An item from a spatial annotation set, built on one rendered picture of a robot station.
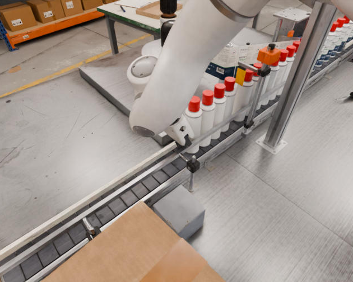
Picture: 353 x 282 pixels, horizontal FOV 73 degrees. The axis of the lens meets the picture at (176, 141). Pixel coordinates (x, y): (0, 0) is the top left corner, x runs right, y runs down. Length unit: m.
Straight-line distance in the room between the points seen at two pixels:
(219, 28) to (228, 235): 0.53
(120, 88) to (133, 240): 0.83
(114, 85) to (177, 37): 0.77
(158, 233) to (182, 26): 0.31
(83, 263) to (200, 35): 0.36
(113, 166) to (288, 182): 0.58
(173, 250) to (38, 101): 1.02
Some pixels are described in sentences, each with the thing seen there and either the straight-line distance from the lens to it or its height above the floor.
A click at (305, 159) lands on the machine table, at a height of 0.83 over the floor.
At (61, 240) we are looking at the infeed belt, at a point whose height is 0.88.
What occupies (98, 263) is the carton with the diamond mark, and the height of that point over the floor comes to 1.12.
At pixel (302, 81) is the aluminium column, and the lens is 0.79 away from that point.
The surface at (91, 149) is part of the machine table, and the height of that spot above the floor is 0.83.
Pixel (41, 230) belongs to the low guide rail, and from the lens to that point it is 0.70.
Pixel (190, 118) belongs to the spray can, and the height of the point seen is 1.03.
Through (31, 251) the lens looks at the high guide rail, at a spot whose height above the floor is 0.96.
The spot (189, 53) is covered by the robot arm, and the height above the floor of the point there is 1.30.
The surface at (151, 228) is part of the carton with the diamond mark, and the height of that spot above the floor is 1.12.
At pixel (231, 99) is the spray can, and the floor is 1.02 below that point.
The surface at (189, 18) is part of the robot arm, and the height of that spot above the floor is 1.36.
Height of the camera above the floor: 1.48
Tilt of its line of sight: 46 degrees down
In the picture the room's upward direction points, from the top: straight up
